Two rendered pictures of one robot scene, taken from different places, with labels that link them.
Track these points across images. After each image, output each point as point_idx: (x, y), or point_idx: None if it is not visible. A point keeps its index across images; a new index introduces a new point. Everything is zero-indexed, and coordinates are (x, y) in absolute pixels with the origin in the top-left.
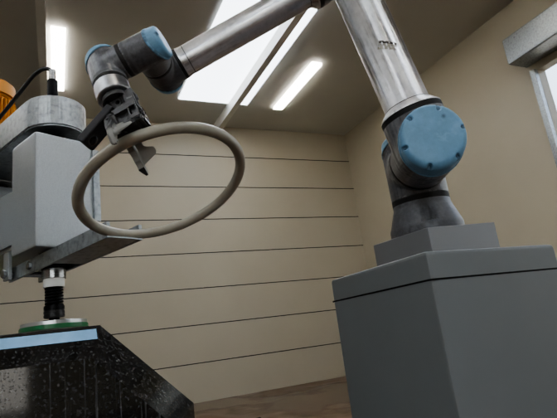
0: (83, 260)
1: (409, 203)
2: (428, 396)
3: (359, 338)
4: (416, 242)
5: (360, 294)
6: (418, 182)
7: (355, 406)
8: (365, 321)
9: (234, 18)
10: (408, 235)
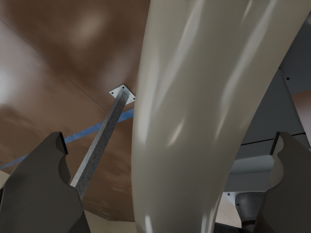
0: None
1: (247, 218)
2: None
3: (264, 117)
4: (233, 185)
5: (256, 142)
6: (222, 223)
7: (276, 83)
8: (254, 128)
9: None
10: (240, 191)
